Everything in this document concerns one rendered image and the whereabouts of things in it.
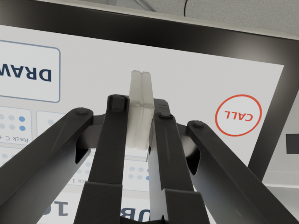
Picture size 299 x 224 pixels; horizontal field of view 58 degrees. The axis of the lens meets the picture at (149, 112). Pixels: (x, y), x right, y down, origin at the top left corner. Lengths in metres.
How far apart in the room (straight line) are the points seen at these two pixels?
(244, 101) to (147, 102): 0.11
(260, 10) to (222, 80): 1.64
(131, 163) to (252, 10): 1.66
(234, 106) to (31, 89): 0.17
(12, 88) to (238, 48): 0.18
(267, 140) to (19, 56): 0.22
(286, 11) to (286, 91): 1.66
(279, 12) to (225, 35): 1.68
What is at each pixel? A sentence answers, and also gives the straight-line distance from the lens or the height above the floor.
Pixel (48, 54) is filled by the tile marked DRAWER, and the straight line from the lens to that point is 0.23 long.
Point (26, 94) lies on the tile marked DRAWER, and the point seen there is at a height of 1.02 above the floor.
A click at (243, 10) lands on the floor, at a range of 1.84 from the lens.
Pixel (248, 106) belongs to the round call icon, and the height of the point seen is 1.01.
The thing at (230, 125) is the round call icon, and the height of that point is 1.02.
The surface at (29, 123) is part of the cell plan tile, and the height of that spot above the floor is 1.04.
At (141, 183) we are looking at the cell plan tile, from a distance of 0.27.
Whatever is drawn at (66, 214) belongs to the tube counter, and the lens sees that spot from 0.31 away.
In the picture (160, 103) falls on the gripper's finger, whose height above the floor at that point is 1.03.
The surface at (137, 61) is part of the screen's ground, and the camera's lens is 0.22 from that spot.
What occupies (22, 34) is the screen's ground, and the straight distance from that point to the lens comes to 0.23.
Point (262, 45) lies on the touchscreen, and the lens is 0.23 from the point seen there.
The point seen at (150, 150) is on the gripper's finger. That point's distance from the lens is 0.15.
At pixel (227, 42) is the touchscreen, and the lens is 0.22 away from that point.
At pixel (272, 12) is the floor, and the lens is 1.89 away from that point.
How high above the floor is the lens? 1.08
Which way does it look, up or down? 15 degrees down
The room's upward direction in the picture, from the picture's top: 175 degrees counter-clockwise
